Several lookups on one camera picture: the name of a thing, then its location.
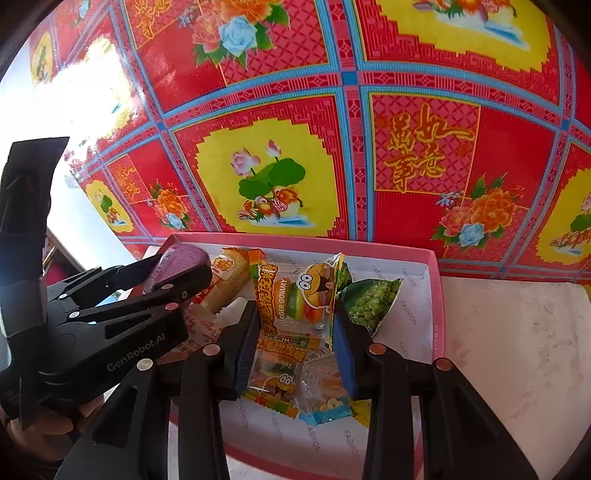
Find red floral wall cloth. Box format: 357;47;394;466
26;1;590;284

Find wooden side furniture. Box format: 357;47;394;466
42;230;84;286

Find purple plastic candy tin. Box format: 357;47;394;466
143;243;211;293

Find blue clear candy packet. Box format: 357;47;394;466
295;353;352;426

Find pink shallow cardboard box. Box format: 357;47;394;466
133;232;447;480

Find yellow wrapped pastry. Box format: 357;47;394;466
349;399;372;428

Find person's left hand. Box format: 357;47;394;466
1;395;104;479

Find green pea snack packet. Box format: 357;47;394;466
339;278;403;336

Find pink white spouted pouch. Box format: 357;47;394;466
157;297;247;365

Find burger gummy packet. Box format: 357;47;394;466
249;249;345;346
242;334;322;419

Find orange corn snack packet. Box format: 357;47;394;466
192;247;256;314

